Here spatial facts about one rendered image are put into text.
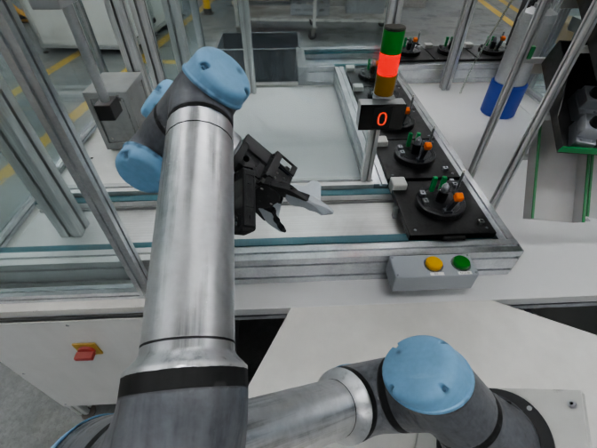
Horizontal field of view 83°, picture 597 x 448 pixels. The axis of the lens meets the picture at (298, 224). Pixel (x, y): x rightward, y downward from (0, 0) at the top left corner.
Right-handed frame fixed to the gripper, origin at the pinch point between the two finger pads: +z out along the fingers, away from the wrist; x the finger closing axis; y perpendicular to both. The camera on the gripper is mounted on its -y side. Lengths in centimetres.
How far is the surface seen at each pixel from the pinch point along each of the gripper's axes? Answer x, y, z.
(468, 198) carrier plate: -6, 40, 46
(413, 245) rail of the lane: 0.5, 16.7, 33.3
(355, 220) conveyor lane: 17.0, 25.3, 25.5
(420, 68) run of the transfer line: 28, 152, 50
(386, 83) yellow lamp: -8.9, 43.1, 1.8
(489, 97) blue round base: 0, 124, 69
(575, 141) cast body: -35, 41, 39
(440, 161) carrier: 2, 58, 42
